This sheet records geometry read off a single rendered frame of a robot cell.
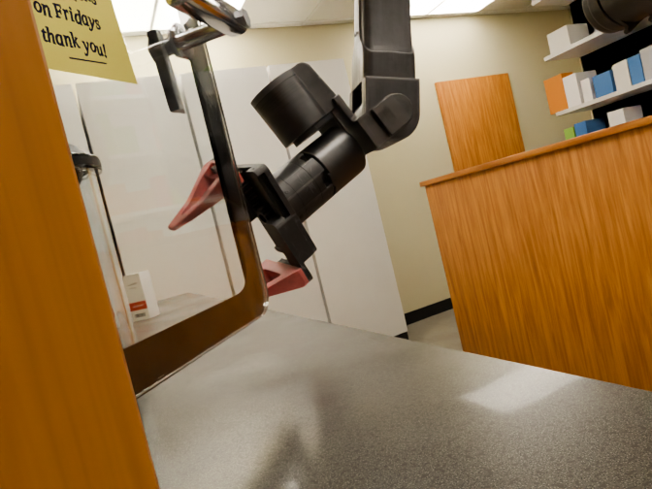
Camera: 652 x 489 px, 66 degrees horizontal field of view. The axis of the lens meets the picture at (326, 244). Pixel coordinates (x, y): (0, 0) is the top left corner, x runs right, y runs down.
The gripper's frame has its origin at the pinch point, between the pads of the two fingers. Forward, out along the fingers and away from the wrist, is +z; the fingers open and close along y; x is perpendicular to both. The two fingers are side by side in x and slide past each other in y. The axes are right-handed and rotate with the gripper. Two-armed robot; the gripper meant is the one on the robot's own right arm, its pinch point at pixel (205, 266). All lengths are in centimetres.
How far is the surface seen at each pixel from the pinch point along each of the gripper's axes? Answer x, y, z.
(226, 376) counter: 4.7, -7.3, 5.3
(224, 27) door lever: 11.2, 16.2, -8.0
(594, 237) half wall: -62, -124, -152
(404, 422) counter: 25.7, -3.8, 2.2
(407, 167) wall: -282, -156, -259
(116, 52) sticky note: 12.6, 17.9, -0.4
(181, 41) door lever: 7.2, 16.9, -6.6
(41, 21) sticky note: 16.1, 20.3, 2.9
